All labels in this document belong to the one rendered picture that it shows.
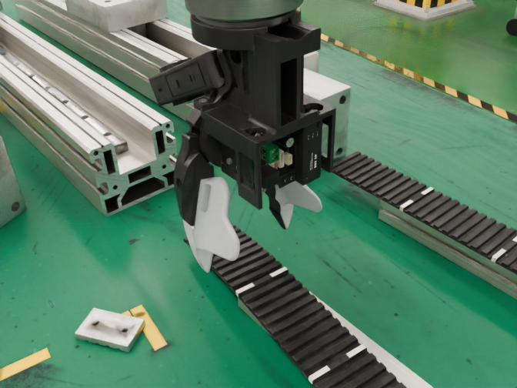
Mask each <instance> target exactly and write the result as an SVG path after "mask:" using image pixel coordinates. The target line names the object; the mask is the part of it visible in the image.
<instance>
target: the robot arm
mask: <svg viewBox="0 0 517 388"><path fill-rule="evenodd" d="M302 3H303V0H185V7H186V9H187V10H188V11H189V12H190V21H191V28H192V37H193V39H194V40H196V41H197V42H198V43H200V44H202V45H206V46H208V47H212V48H215V49H214V50H212V51H210V52H206V53H204V54H202V55H199V56H197V57H195V58H193V59H192V57H191V58H187V59H183V60H174V61H172V62H171V63H170V64H169V65H167V66H165V67H162V68H160V69H159V70H160V72H161V73H159V74H157V75H154V76H152V77H151V78H149V79H148V80H149V82H150V84H151V87H152V90H153V92H154V94H155V97H156V100H157V102H158V105H159V106H161V105H165V104H169V103H173V105H174V106H175V105H180V104H182V103H185V104H189V103H192V102H194V109H193V110H192V111H191V113H190V114H189V115H188V117H187V119H186V122H187V123H188V124H189V131H188V132H184V133H182V146H181V148H180V151H179V154H178V157H177V160H176V163H175V171H174V187H175V194H176V198H177V202H178V208H179V212H180V216H181V217H182V219H183V223H184V227H185V232H186V235H187V238H188V242H189V244H190V246H191V249H192V252H193V254H194V256H195V258H196V260H197V261H198V263H199V265H200V266H201V267H202V268H203V269H204V270H205V271H206V272H207V273H210V272H211V271H212V263H213V259H214V255H215V254H216V255H217V256H221V257H222V258H224V259H227V260H229V261H233V260H236V259H237V258H238V255H239V251H240V242H239V239H238V236H237V234H236V233H235V230H234V229H233V227H232V224H231V223H230V221H229V218H228V208H229V202H230V190H229V187H228V183H227V182H226V181H225V180H224V179H223V178H222V177H214V166H213V165H215V166H218V167H221V168H222V171H223V172H224V173H225V174H226V175H228V176H230V177H231V178H233V179H234V180H235V181H237V185H238V195H239V196H241V197H242V198H243V199H244V200H246V201H247V202H249V203H250V204H251V205H253V206H254V207H255V208H256V209H258V210H260V209H262V193H264V192H265V193H266V195H267V196H268V197H269V209H270V211H271V213H272V215H273V216H274V217H275V218H276V220H277V221H278V223H279V224H280V226H281V227H282V228H283V229H287V228H288V227H289V223H290V220H291V218H292V212H293V207H294V205H296V206H300V207H302V208H305V209H309V210H311V211H313V212H321V210H322V204H321V201H320V199H319V197H318V196H317V195H316V194H315V193H314V192H313V191H312V190H311V189H310V188H309V187H308V186H307V185H306V184H308V183H310V182H312V181H314V180H316V179H317V178H319V177H320V175H321V168H322V169H324V170H325V171H327V172H333V159H334V144H335V117H336V107H333V106H331V105H329V104H327V103H324V102H322V101H320V100H318V99H315V98H313V97H311V96H310V95H306V94H305V93H304V55H307V54H309V53H311V52H315V51H318V50H319V49H321V27H318V26H316V25H312V24H309V23H307V22H303V21H301V8H300V5H301V4H302ZM201 96H202V97H201ZM199 97H200V98H199ZM323 123H324V124H326V125H328V126H329V136H328V153H327V155H326V154H324V153H322V125H323ZM209 162H210V163H212V164H213V165H211V164H210V163H209Z"/></svg>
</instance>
